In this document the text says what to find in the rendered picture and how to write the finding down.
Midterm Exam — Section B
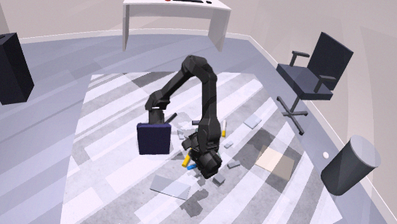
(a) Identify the blue stylus with grey tip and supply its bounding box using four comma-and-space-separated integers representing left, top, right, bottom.
187, 164, 196, 170

